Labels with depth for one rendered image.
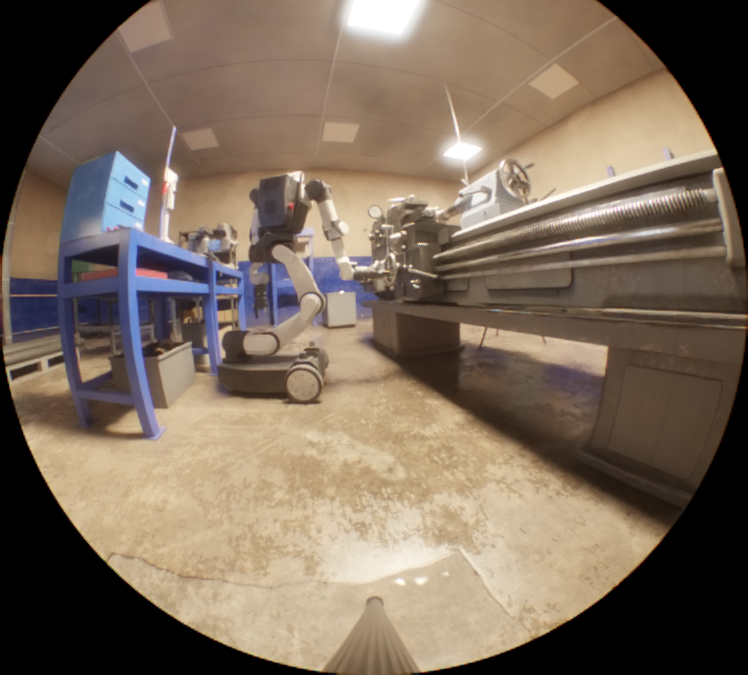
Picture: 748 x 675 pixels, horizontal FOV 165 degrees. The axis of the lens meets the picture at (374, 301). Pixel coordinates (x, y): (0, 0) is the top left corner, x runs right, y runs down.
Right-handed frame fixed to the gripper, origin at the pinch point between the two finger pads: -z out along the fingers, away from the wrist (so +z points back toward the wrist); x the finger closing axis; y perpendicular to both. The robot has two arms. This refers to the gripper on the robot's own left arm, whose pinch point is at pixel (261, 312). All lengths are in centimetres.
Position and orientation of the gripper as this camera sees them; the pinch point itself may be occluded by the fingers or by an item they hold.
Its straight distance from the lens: 179.4
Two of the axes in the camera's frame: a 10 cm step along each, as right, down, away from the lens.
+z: 0.0, -9.8, -2.1
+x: 2.6, -2.0, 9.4
